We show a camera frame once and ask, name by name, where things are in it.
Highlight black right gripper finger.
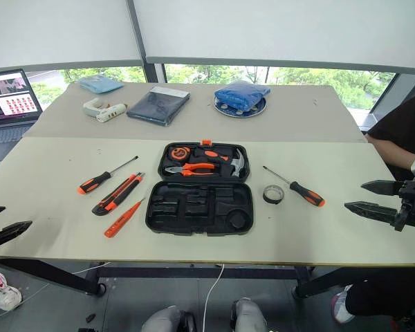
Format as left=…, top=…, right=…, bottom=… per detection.
left=361, top=179, right=406, bottom=198
left=344, top=201, right=403, bottom=226

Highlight Phillips screwdriver orange black handle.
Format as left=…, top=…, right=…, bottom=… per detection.
left=262, top=165, right=326, bottom=208

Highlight black electrical tape roll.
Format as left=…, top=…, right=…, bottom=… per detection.
left=262, top=184, right=285, bottom=205

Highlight orange voltage test pen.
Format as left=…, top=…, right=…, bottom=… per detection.
left=104, top=197, right=147, bottom=239

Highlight orange black utility knife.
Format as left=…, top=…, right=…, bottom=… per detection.
left=91, top=172, right=147, bottom=217

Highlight black plastic tool case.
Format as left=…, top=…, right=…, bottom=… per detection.
left=145, top=140, right=255, bottom=238

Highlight white red blue sneaker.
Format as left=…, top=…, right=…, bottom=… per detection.
left=0, top=272, right=23, bottom=312

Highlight person in black clothes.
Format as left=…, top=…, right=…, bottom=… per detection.
left=331, top=89, right=415, bottom=324

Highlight white pink sneaker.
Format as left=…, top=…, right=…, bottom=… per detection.
left=331, top=284, right=356, bottom=324

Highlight open laptop computer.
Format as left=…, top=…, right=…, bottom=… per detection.
left=0, top=68, right=44, bottom=163

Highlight white glue gun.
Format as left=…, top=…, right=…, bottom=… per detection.
left=82, top=98, right=127, bottom=124

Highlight blue patterned plate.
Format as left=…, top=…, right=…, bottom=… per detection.
left=213, top=93, right=268, bottom=119

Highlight grey rounded robot knee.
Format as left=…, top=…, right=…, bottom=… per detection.
left=140, top=304, right=198, bottom=332
left=230, top=297, right=268, bottom=332

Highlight light blue folded cloth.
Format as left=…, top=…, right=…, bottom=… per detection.
left=76, top=75, right=125, bottom=95

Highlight blue cloth on plate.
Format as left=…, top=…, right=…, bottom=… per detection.
left=214, top=80, right=273, bottom=111

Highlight orange black tape measure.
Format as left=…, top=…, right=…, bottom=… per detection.
left=170, top=147, right=192, bottom=162

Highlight wide white roller blind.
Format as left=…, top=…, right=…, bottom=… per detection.
left=132, top=0, right=415, bottom=76

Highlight narrow white roller blind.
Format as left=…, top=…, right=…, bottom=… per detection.
left=0, top=0, right=145, bottom=71

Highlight dark blue packaged item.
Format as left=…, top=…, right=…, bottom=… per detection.
left=126, top=86, right=191, bottom=127

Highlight black metal table frame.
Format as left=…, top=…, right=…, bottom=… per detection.
left=0, top=257, right=415, bottom=299

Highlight claw hammer orange black handle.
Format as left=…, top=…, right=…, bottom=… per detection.
left=193, top=147, right=248, bottom=178

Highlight white cable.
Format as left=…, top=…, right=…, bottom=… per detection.
left=201, top=263, right=225, bottom=332

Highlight orange handled pliers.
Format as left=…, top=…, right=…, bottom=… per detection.
left=164, top=162, right=217, bottom=178

